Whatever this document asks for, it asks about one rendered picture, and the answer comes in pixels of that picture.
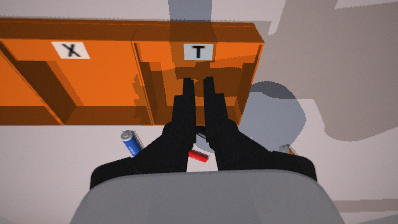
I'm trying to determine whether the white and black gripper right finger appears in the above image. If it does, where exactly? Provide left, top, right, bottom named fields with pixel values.
left=203, top=77, right=318, bottom=182

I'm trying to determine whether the black aa battery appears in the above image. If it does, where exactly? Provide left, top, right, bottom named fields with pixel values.
left=196, top=125, right=206, bottom=139

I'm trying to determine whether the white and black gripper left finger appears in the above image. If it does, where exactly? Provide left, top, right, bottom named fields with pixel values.
left=89, top=78, right=196, bottom=191

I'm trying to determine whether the orange battery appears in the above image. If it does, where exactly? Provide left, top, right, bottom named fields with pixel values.
left=279, top=145, right=295, bottom=155

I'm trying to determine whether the orange rack of three bins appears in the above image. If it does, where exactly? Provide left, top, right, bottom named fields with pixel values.
left=0, top=18, right=265, bottom=126

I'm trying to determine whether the red battery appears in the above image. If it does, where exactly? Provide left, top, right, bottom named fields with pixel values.
left=188, top=150, right=209, bottom=163

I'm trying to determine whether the blue aa battery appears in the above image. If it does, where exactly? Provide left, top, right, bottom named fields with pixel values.
left=121, top=131, right=142, bottom=157

